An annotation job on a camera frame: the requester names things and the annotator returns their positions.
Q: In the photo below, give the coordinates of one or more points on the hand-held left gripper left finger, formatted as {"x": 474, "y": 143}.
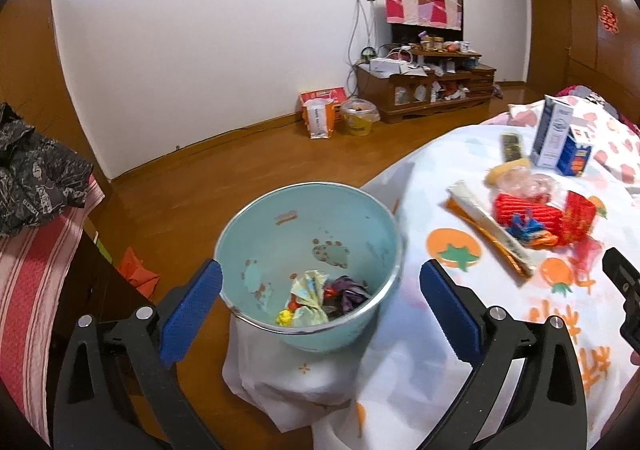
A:
{"x": 192, "y": 310}

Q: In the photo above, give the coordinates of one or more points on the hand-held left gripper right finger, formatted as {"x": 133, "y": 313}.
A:
{"x": 450, "y": 315}

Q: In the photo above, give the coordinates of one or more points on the red plastic bag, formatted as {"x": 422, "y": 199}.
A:
{"x": 587, "y": 252}

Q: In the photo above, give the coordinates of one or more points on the long white orange packet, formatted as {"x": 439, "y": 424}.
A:
{"x": 490, "y": 230}

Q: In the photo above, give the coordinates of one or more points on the grey purple cloth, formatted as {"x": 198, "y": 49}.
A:
{"x": 350, "y": 292}

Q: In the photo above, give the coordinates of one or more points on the light blue bin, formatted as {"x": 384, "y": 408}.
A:
{"x": 300, "y": 230}

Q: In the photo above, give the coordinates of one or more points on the clear plastic bag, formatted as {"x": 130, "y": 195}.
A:
{"x": 530, "y": 182}

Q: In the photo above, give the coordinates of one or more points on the yellow peel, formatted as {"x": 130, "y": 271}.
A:
{"x": 505, "y": 172}

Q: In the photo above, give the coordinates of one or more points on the orange cloth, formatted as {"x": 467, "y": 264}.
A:
{"x": 137, "y": 272}

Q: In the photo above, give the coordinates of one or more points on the white tablecloth with orange print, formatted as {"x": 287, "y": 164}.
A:
{"x": 450, "y": 180}

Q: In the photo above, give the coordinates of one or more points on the blue milk carton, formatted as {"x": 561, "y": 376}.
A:
{"x": 576, "y": 155}

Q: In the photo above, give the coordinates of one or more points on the pink striped cloth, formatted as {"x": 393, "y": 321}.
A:
{"x": 30, "y": 290}

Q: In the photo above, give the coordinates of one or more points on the dark green snack packet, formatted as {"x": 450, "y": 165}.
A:
{"x": 512, "y": 147}

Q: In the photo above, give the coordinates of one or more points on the tall white milk carton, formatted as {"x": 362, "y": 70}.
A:
{"x": 550, "y": 135}

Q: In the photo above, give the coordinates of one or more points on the colourful patchwork blanket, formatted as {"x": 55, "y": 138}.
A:
{"x": 580, "y": 94}

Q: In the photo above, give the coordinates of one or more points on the dark patterned jacket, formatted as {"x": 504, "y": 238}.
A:
{"x": 35, "y": 170}

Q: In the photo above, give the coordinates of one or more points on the yellow bucket in plastic bag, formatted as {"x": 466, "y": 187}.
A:
{"x": 360, "y": 117}

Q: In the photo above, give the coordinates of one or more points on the brown wooden television cabinet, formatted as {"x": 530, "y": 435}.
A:
{"x": 425, "y": 90}

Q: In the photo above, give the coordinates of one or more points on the orange white paper bag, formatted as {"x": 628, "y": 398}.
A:
{"x": 320, "y": 115}

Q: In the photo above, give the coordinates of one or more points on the white flat box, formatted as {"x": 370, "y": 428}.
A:
{"x": 389, "y": 67}

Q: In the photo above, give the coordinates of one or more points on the red paper decoration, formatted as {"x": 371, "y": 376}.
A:
{"x": 609, "y": 20}

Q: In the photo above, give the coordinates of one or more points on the black television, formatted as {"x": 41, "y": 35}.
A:
{"x": 405, "y": 32}

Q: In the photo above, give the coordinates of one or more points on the pink red patchwork cover cloth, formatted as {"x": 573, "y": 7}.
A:
{"x": 422, "y": 5}

